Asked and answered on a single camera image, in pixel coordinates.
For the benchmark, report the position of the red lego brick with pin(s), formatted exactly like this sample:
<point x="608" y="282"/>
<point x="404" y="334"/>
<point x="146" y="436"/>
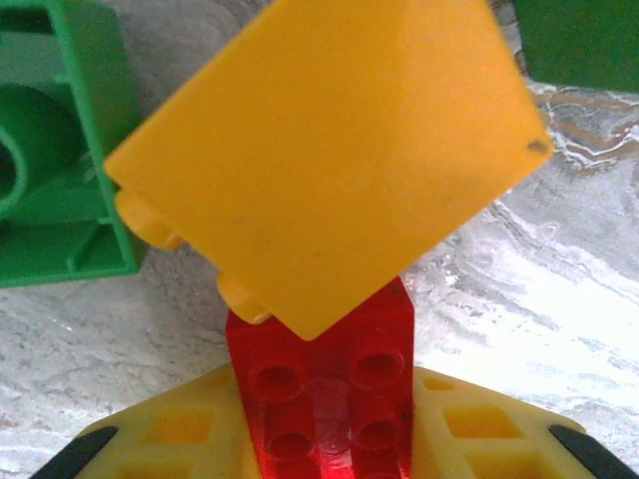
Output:
<point x="369" y="349"/>

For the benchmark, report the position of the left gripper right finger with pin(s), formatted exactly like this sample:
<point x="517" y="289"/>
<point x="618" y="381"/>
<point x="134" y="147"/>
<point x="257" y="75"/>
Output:
<point x="499" y="439"/>

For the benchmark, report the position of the small green lego brick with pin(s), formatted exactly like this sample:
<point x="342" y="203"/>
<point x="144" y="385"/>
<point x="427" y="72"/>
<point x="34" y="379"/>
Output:
<point x="100" y="100"/>

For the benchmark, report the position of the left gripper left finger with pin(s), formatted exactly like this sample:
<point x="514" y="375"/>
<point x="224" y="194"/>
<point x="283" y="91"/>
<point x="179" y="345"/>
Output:
<point x="150" y="439"/>

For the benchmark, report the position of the yellow lego brick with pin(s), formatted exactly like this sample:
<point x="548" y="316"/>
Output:
<point x="324" y="164"/>

